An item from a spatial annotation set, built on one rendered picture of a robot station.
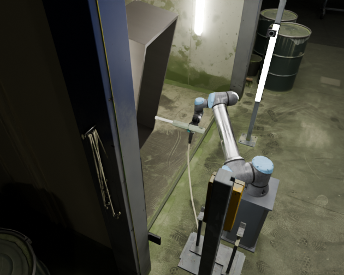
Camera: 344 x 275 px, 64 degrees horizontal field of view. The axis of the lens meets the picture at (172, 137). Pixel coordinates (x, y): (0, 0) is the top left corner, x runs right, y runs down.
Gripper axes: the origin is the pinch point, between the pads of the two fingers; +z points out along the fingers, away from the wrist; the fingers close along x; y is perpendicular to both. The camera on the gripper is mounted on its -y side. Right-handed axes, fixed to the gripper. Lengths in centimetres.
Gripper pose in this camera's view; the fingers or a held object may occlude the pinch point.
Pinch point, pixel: (191, 130)
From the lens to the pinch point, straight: 258.0
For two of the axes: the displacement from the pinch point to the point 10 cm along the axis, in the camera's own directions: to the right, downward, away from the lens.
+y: -1.0, 7.5, 6.6
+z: -2.9, 6.1, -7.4
